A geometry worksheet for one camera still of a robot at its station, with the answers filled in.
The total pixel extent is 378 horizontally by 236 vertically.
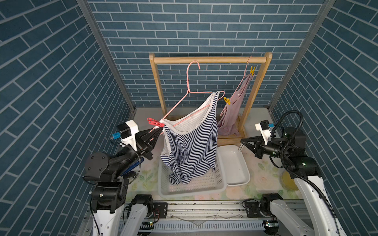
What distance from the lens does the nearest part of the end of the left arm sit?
43cm

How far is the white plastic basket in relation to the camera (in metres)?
0.78

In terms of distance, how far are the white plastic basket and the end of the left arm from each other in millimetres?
363
